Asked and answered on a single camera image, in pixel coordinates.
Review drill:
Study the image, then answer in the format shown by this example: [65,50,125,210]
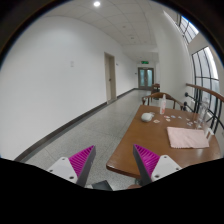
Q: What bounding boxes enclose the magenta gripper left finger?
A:
[47,145,96,187]

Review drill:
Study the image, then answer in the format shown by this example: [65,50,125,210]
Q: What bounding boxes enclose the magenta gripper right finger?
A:
[133,144,181,186]

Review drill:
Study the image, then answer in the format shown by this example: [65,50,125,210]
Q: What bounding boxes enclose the pink towel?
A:
[167,127,209,149]

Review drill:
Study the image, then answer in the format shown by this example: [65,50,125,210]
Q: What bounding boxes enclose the brown wooden table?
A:
[106,105,221,179]

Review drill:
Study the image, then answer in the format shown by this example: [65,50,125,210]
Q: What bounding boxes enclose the grey white pouch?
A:
[141,113,154,122]

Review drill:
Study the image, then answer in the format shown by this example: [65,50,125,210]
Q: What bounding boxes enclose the clear spray bottle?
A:
[160,94,166,115]

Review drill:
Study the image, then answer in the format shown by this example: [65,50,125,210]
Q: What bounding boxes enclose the clear acrylic stand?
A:
[196,98,214,140]

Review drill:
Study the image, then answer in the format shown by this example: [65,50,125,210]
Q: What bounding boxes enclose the wooden chair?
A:
[142,92,184,109]

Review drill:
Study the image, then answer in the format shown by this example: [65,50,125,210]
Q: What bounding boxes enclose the wooden handrail with railing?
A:
[183,84,224,132]

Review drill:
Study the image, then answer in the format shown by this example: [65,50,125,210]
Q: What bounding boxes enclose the glass double door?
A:
[138,68,154,90]

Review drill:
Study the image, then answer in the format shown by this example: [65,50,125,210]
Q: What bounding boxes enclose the beige side door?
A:
[104,53,117,103]

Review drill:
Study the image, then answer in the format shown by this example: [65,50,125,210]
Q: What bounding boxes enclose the arched window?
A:
[191,45,222,111]

